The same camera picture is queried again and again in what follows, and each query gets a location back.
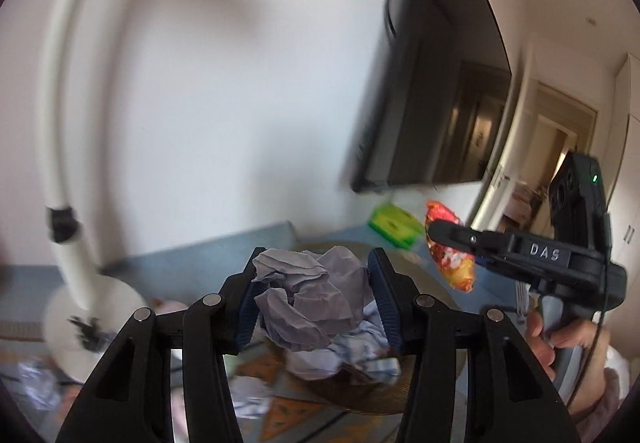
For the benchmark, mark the white desk lamp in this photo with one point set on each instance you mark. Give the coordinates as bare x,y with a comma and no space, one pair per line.
60,148

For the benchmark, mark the green tissue pack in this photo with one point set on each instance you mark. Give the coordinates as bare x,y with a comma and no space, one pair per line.
395,225

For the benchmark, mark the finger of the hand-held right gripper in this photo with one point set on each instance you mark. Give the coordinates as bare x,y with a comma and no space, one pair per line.
492,264
465,235

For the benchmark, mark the white door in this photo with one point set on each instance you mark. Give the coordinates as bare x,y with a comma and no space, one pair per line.
512,148

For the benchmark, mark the orange snack packet plush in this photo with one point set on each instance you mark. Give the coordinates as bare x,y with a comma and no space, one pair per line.
457,268

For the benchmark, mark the black wall television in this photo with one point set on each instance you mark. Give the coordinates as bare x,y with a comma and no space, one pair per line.
440,98

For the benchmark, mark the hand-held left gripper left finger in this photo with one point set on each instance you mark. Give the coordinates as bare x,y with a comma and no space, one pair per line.
247,318

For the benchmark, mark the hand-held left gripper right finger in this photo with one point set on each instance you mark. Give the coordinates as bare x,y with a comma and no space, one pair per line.
385,308

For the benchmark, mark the white paper ball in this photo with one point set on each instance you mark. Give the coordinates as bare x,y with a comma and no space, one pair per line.
35,383
305,298

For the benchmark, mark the white wardrobe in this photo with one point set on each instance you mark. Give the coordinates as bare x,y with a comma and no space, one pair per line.
622,133

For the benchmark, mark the person's right hand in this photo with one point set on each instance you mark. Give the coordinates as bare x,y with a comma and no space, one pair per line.
590,348

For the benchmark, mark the pile of papers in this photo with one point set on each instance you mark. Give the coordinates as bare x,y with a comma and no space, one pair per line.
350,358

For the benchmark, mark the patterned blue tablecloth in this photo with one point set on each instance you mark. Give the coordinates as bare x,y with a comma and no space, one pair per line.
285,415

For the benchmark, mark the person's right forearm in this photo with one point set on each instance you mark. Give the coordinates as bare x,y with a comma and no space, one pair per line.
614,388

